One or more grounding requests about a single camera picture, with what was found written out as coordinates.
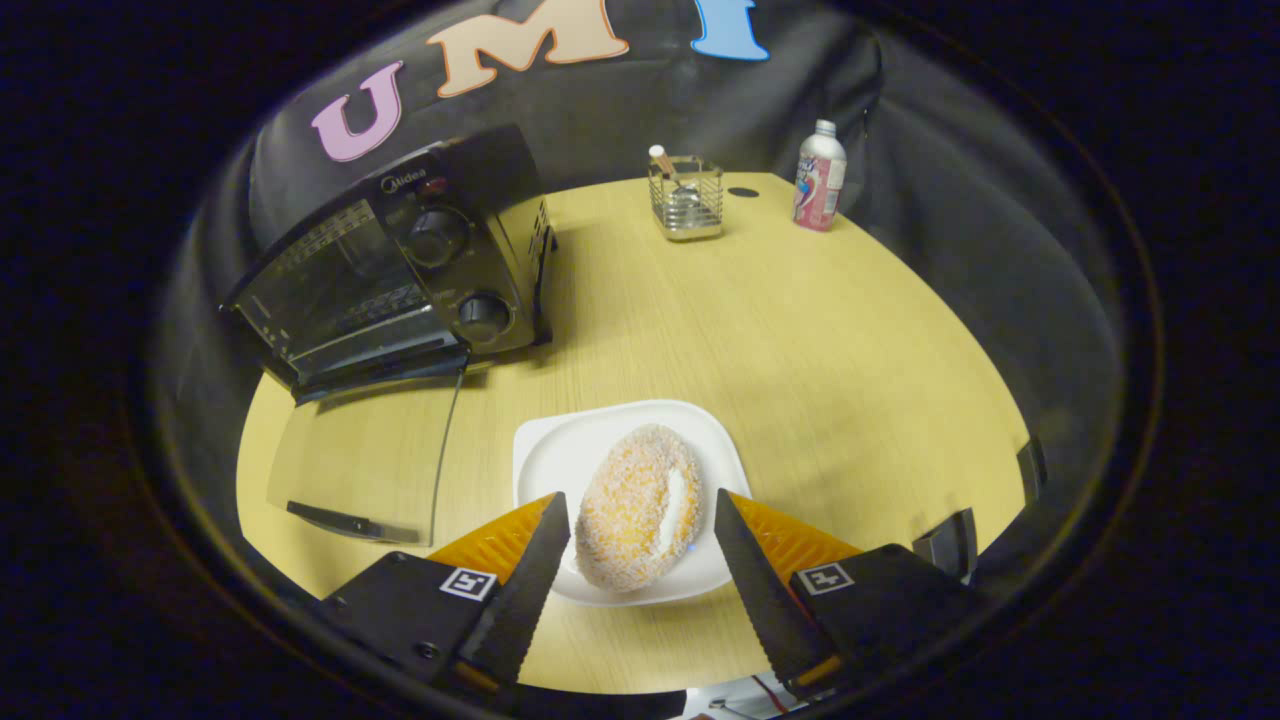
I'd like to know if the sugar-coated cream bread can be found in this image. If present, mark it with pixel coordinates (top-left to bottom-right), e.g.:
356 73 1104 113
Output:
574 424 705 593

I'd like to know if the pink and white bottle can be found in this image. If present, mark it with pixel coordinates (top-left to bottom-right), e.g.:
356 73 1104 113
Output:
792 119 848 233

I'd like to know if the black toaster oven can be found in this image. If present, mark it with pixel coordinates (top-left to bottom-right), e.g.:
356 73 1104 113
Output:
222 125 557 547

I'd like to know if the white square plate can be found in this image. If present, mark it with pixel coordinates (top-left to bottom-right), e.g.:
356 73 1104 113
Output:
512 399 753 608

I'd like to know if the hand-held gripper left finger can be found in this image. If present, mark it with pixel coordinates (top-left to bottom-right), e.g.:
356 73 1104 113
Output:
318 490 573 693

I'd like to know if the black table clamp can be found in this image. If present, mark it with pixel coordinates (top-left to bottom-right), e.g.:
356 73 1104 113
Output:
912 508 979 583
1016 438 1049 506

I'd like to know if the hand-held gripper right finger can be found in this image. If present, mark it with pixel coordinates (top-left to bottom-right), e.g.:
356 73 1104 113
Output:
712 488 989 701

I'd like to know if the metal wire basket holder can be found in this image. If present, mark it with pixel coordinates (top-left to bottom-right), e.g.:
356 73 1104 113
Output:
647 154 725 242

